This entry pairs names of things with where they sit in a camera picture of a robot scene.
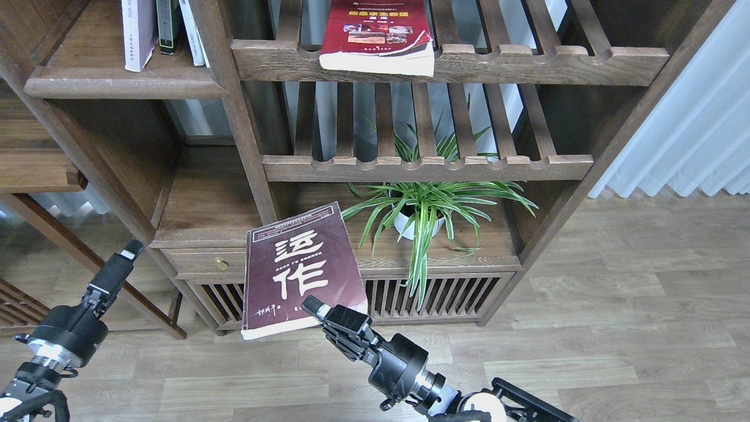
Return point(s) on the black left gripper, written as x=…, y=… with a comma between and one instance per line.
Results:
x=68, y=337

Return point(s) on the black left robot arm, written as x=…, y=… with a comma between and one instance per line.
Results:
x=34, y=391

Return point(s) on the green spider plant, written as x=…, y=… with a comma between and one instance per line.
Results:
x=451, y=199

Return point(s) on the maroon book white characters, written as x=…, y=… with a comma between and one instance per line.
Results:
x=307, y=254

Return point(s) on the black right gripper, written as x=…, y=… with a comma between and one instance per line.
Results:
x=398, y=366

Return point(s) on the pale lilac book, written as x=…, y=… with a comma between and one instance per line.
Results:
x=140, y=29

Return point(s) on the wooden side rack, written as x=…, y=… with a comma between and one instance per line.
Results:
x=20, y=312

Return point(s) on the white plant pot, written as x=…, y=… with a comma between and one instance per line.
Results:
x=408, y=231

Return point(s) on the white thin book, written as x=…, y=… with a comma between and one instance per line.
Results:
x=192, y=34

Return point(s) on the brass drawer knob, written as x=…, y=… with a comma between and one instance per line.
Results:
x=221, y=264

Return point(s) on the red cover book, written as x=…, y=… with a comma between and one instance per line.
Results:
x=378, y=37

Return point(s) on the green spine book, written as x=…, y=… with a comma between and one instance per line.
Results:
x=168, y=21

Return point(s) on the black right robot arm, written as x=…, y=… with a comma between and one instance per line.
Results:
x=502, y=402

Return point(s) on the dark wooden bookshelf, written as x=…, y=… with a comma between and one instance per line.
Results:
x=190, y=158

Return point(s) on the white pleated curtain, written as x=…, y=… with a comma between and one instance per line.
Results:
x=697, y=137

